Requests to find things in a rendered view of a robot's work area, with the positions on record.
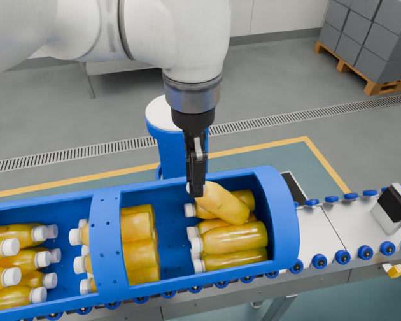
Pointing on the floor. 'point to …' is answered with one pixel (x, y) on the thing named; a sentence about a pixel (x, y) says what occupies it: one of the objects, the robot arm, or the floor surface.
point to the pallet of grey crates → (372, 41)
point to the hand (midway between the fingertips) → (194, 179)
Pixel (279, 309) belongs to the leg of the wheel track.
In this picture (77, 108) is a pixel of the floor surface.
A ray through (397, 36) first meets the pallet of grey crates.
